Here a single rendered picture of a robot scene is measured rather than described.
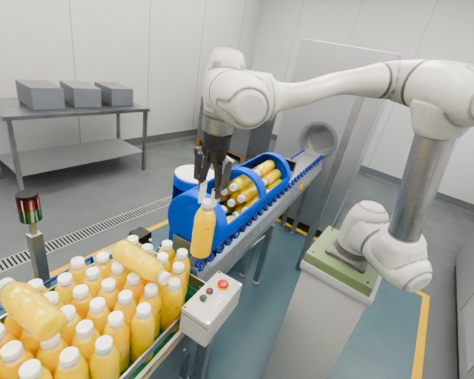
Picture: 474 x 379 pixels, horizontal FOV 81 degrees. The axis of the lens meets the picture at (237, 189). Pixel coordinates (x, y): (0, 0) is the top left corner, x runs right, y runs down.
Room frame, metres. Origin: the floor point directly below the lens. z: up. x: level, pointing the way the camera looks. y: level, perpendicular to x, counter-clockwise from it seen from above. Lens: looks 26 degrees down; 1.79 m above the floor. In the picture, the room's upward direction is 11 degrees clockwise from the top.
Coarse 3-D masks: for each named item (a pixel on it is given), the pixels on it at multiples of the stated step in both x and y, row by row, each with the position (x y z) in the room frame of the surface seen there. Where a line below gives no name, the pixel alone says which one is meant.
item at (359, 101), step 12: (360, 96) 2.13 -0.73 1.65; (360, 108) 2.12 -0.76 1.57; (348, 120) 2.14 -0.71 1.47; (348, 132) 2.12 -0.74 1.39; (336, 156) 2.13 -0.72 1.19; (336, 168) 2.12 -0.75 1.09; (324, 192) 2.13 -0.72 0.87; (324, 204) 2.12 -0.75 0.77; (312, 228) 2.13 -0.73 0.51; (312, 240) 2.13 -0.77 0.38
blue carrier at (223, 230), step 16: (256, 160) 1.82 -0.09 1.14; (272, 160) 1.77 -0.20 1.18; (256, 176) 1.36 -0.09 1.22; (288, 176) 1.67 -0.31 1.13; (192, 192) 1.03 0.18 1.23; (208, 192) 1.33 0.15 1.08; (272, 192) 1.44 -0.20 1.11; (176, 208) 1.02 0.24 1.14; (192, 208) 0.99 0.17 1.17; (256, 208) 1.25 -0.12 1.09; (176, 224) 1.02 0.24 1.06; (192, 224) 0.99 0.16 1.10; (224, 224) 0.97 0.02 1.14; (240, 224) 1.10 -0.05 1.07; (224, 240) 0.99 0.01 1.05
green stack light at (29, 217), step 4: (40, 208) 0.75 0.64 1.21; (20, 212) 0.71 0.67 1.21; (24, 212) 0.72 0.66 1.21; (28, 212) 0.72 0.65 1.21; (32, 212) 0.73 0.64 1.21; (36, 212) 0.74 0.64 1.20; (40, 212) 0.75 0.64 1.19; (20, 216) 0.72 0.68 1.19; (24, 216) 0.71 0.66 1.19; (28, 216) 0.72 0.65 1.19; (32, 216) 0.73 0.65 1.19; (36, 216) 0.73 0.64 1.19; (40, 216) 0.75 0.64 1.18; (20, 220) 0.72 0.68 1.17; (24, 220) 0.71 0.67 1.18; (28, 220) 0.72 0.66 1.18; (32, 220) 0.72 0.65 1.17; (36, 220) 0.73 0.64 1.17; (40, 220) 0.74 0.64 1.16
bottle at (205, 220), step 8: (200, 208) 0.76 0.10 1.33; (200, 216) 0.73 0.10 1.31; (208, 216) 0.74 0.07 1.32; (200, 224) 0.73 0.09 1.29; (208, 224) 0.73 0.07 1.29; (200, 232) 0.73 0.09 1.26; (208, 232) 0.73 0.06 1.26; (192, 240) 0.74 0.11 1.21; (200, 240) 0.73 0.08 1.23; (208, 240) 0.73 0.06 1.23; (192, 248) 0.74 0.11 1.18; (200, 248) 0.73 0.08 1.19; (208, 248) 0.74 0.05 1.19; (200, 256) 0.73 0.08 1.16
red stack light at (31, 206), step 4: (16, 200) 0.72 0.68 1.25; (32, 200) 0.73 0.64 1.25; (36, 200) 0.74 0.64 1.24; (20, 204) 0.71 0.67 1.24; (24, 204) 0.72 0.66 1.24; (28, 204) 0.72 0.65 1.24; (32, 204) 0.73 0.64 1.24; (36, 204) 0.74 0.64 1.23; (40, 204) 0.76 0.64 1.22; (20, 208) 0.71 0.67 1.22; (24, 208) 0.72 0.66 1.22; (28, 208) 0.72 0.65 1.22; (32, 208) 0.73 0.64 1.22; (36, 208) 0.74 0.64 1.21
